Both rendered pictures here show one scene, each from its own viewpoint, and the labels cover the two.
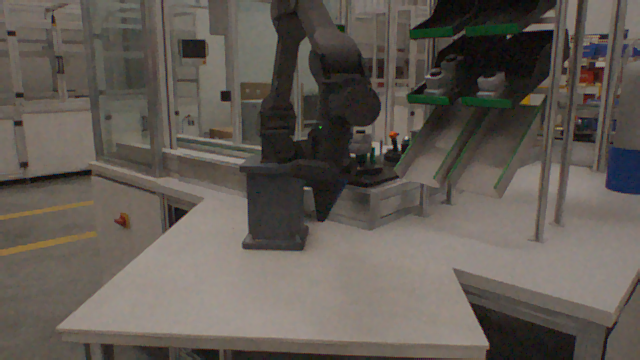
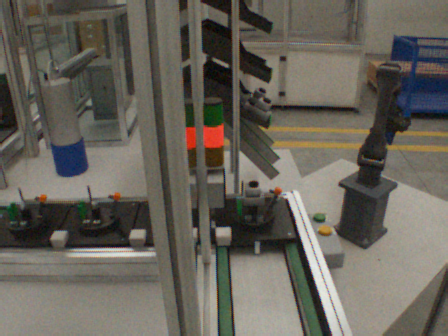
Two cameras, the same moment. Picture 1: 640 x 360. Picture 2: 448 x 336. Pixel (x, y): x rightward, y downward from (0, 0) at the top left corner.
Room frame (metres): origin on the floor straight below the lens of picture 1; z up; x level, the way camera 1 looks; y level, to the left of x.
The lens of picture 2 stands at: (2.22, 0.57, 1.67)
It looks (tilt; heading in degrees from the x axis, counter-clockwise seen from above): 27 degrees down; 227
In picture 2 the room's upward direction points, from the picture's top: 1 degrees counter-clockwise
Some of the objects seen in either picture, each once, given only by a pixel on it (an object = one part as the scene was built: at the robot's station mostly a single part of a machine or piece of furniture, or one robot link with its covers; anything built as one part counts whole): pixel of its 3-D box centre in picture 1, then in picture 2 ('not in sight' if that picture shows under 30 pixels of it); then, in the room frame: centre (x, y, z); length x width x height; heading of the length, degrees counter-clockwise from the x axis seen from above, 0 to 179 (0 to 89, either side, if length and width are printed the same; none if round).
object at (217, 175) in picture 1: (262, 183); (318, 287); (1.53, 0.18, 0.91); 0.89 x 0.06 x 0.11; 49
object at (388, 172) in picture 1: (359, 173); (252, 219); (1.46, -0.12, 0.96); 0.24 x 0.24 x 0.02; 49
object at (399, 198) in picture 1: (435, 166); (106, 236); (1.82, -0.44, 0.91); 1.24 x 0.33 x 0.10; 139
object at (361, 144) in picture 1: (362, 141); (250, 192); (1.47, -0.13, 1.06); 0.08 x 0.04 x 0.07; 139
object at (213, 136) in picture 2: not in sight; (212, 133); (1.67, -0.06, 1.33); 0.05 x 0.05 x 0.05
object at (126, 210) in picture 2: not in sight; (95, 210); (1.84, -0.45, 1.01); 0.24 x 0.24 x 0.13; 49
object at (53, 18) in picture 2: not in sight; (94, 69); (1.27, -1.56, 1.21); 0.69 x 0.46 x 0.69; 49
